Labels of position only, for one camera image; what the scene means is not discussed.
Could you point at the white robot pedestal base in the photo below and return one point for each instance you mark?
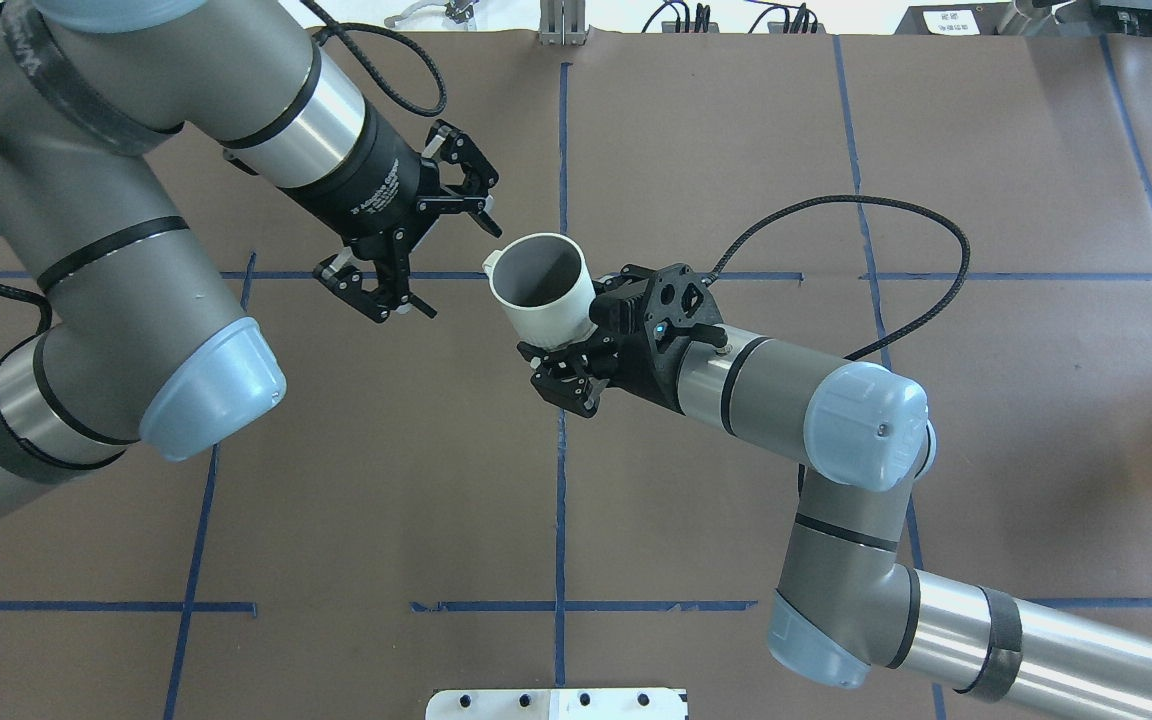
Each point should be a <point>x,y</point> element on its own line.
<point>560,703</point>

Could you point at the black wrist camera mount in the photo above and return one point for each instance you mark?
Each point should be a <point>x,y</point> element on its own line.
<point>664,308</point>

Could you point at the green handled reacher grabber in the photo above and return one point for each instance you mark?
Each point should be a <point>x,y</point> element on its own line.
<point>462,14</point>

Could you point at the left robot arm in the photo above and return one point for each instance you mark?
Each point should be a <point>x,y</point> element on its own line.
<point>140,339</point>

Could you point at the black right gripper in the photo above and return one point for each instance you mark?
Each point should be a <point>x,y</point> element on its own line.
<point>652,388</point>

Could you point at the white ribbed mug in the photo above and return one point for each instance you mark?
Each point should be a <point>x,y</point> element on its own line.
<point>543,283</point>

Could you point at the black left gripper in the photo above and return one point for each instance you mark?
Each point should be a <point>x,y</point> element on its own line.
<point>368,185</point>

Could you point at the aluminium frame post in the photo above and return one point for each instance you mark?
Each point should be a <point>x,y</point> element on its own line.
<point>563,23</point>

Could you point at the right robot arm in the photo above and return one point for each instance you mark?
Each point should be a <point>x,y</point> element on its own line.
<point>843,604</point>

